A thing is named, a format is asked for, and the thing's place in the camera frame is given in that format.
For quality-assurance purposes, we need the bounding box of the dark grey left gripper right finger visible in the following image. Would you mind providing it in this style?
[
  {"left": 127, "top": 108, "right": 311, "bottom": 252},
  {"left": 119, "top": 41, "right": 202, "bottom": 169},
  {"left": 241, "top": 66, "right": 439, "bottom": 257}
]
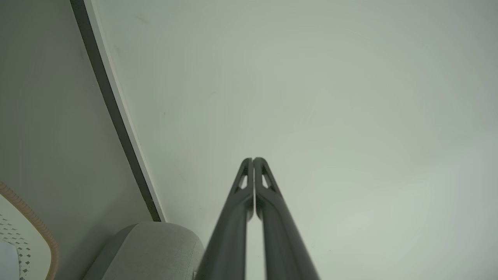
[{"left": 253, "top": 157, "right": 321, "bottom": 280}]

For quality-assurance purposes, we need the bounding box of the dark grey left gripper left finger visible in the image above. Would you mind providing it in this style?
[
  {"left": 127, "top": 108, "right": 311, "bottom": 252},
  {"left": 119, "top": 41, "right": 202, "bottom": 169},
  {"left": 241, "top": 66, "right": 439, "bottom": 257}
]
[{"left": 196, "top": 157, "right": 254, "bottom": 280}]

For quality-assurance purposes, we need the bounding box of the white laundry basket tan rim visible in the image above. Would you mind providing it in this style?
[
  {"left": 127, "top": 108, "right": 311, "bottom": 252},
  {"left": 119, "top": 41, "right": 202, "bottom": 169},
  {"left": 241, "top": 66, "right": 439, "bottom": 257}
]
[{"left": 0, "top": 180, "right": 61, "bottom": 280}]

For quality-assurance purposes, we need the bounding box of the grey fabric sofa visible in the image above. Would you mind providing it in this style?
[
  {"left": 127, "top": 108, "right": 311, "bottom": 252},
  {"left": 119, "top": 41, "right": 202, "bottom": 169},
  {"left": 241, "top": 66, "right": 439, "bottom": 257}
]
[{"left": 83, "top": 221, "right": 205, "bottom": 280}]

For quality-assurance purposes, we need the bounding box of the black and white baseboard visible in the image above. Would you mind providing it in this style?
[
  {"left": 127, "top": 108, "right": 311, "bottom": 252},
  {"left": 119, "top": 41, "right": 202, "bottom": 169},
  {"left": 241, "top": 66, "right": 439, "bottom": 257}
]
[{"left": 70, "top": 0, "right": 167, "bottom": 222}]

